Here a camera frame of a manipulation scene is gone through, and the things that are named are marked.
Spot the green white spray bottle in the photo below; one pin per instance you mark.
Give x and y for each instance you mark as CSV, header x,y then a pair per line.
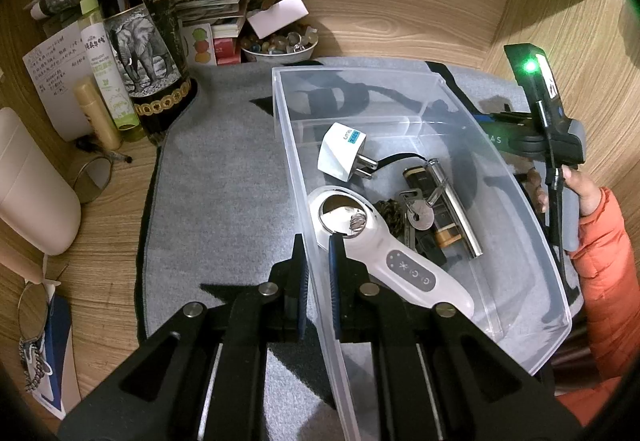
x,y
100,46

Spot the handwritten white paper note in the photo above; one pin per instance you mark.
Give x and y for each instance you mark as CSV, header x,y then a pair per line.
x,y
55,71

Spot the white blank card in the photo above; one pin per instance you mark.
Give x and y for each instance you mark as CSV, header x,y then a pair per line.
x,y
280,16

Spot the dark bronze openwork ornament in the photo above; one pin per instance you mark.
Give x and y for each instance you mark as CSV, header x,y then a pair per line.
x,y
390,213

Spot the beige yellow tube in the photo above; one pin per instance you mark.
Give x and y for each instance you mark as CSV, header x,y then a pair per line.
x,y
92,106

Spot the person's right forearm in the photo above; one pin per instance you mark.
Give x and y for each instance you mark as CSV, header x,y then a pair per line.
x,y
610,271

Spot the pile of polished stones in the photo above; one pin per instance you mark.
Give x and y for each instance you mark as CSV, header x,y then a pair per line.
x,y
280,43

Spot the bunch of keys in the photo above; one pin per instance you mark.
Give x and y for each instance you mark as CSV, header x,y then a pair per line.
x,y
420,221

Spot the white plug adapter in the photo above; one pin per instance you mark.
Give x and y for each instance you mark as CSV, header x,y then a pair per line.
x,y
340,151

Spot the metal door lock cylinder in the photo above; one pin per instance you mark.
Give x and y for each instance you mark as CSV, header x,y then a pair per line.
x,y
460,216

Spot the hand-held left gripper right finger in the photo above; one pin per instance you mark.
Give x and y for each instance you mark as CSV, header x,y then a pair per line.
x,y
334,291

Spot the small red box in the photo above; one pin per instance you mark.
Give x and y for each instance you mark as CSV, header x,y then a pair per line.
x,y
227,48

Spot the blue booklet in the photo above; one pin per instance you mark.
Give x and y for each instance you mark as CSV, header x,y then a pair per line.
x,y
57,346

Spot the person's right hand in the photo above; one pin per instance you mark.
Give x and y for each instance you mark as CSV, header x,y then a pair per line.
x,y
582,193

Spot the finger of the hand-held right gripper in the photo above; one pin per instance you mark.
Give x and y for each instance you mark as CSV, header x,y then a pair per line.
x,y
500,117

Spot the clear plastic storage bin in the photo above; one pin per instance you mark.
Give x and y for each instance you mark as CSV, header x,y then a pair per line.
x,y
500,281

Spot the white bowl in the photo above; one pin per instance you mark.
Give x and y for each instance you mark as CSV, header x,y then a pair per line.
x,y
280,57

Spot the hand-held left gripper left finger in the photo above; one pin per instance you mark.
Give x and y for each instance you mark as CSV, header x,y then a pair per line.
x,y
302,291

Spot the white handheld massager device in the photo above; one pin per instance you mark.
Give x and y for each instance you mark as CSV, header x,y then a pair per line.
x,y
415,271

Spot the fruit sticker card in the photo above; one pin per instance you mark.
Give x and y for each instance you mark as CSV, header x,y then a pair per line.
x,y
200,46

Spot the grey mat with black pattern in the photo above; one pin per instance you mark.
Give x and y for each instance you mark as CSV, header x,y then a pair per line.
x,y
225,171

